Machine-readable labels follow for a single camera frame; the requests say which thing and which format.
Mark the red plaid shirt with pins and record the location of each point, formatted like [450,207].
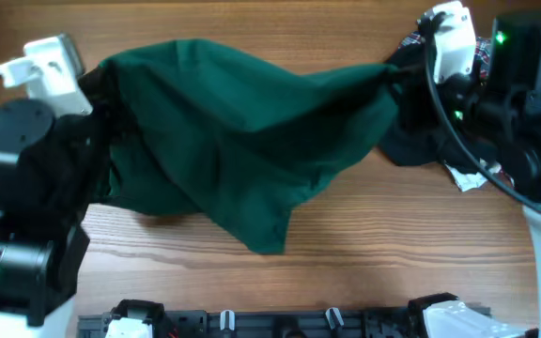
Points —
[408,52]

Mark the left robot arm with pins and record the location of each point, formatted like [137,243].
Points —
[50,168]

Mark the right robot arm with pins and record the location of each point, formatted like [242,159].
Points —
[475,105]

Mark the dark green skirt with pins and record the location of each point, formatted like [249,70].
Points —
[211,129]

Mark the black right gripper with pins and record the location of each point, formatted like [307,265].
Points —
[412,98]

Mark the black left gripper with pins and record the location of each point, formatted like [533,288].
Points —
[96,90]

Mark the black garment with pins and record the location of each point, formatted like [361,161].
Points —
[411,153]

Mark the white garment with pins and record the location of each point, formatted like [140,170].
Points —
[466,182]

